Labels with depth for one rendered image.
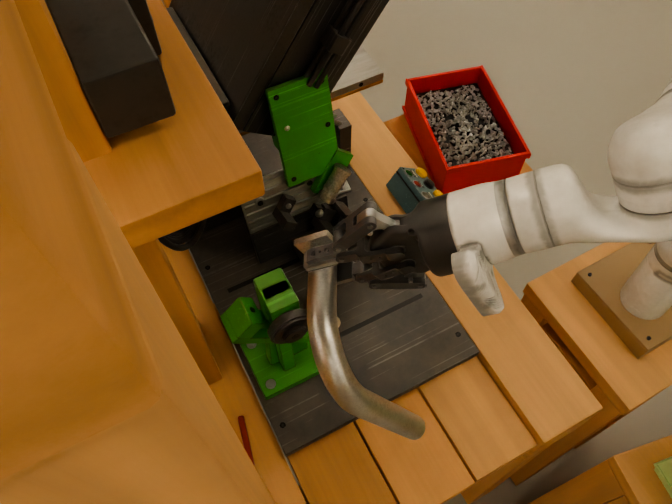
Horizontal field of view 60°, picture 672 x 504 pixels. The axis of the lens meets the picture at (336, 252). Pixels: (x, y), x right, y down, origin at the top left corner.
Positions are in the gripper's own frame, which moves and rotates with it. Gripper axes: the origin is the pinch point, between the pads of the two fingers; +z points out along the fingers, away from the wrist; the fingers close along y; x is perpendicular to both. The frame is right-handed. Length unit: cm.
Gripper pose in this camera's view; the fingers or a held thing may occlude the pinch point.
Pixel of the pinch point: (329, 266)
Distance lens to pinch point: 60.9
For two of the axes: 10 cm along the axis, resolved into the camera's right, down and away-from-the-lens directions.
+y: -4.8, -4.9, -7.2
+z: -8.7, 2.4, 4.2
